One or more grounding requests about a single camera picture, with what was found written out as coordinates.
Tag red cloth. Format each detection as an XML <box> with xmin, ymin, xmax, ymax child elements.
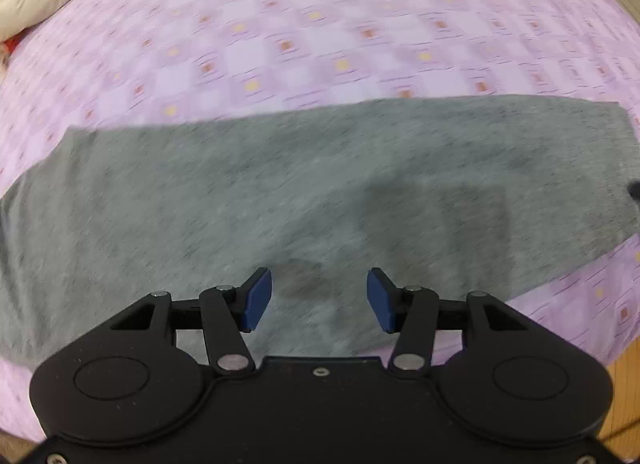
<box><xmin>0</xmin><ymin>38</ymin><xmax>22</xmax><ymax>67</ymax></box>

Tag grey pants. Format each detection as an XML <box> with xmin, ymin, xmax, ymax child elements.
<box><xmin>0</xmin><ymin>95</ymin><xmax>640</xmax><ymax>367</ymax></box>

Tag purple patterned bed sheet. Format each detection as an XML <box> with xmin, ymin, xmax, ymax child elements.
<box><xmin>0</xmin><ymin>0</ymin><xmax>640</xmax><ymax>445</ymax></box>

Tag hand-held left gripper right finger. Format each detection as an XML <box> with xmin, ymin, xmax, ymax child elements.
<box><xmin>366</xmin><ymin>267</ymin><xmax>531</xmax><ymax>376</ymax></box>

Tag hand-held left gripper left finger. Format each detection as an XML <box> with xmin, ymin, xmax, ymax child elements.
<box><xmin>110</xmin><ymin>267</ymin><xmax>274</xmax><ymax>376</ymax></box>

